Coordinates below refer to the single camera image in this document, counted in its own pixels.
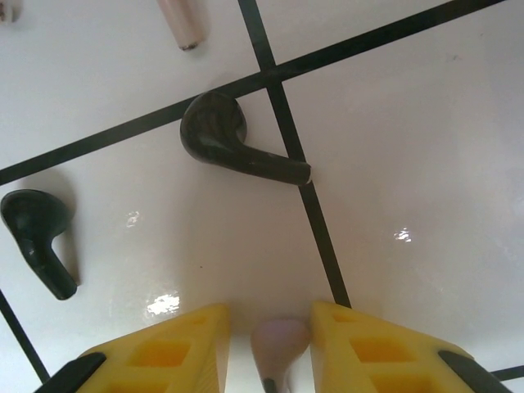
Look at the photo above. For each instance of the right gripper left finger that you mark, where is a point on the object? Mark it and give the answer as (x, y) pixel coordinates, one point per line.
(163, 356)

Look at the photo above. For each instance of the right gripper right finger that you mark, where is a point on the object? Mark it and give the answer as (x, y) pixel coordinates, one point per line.
(380, 356)

